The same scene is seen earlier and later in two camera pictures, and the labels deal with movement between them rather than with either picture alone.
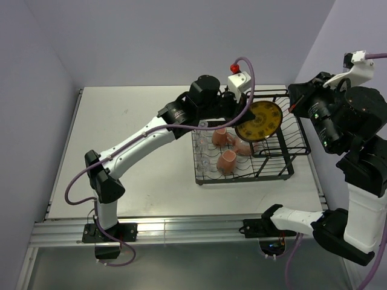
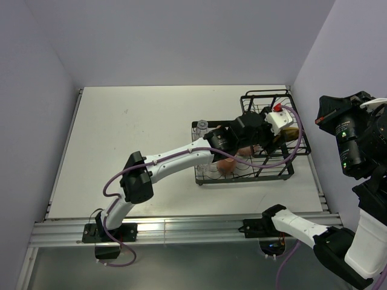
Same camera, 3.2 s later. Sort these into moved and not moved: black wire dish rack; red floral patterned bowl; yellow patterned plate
Moved: yellow patterned plate
Not moved: red floral patterned bowl; black wire dish rack
